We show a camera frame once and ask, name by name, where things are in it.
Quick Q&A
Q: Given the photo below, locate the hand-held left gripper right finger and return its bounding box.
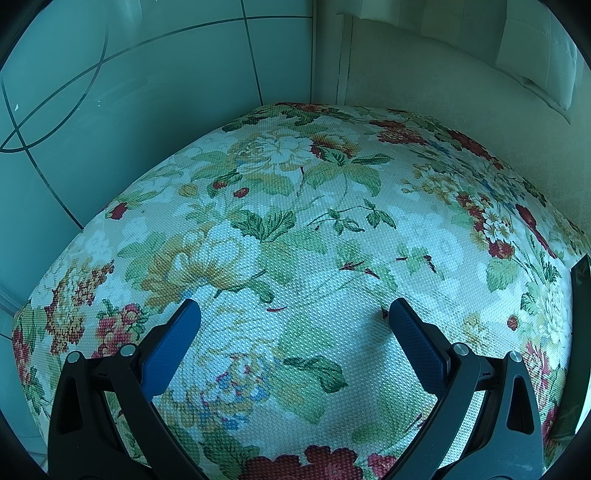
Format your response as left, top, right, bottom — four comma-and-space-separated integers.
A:
387, 298, 546, 480

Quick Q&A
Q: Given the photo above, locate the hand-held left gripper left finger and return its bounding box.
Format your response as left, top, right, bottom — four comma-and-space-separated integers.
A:
47, 298, 206, 480

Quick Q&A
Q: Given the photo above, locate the floral bed cover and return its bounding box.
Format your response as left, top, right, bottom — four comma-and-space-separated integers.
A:
11, 102, 587, 480

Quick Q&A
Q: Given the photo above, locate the white curtain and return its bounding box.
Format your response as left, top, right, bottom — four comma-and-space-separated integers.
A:
337, 0, 580, 123

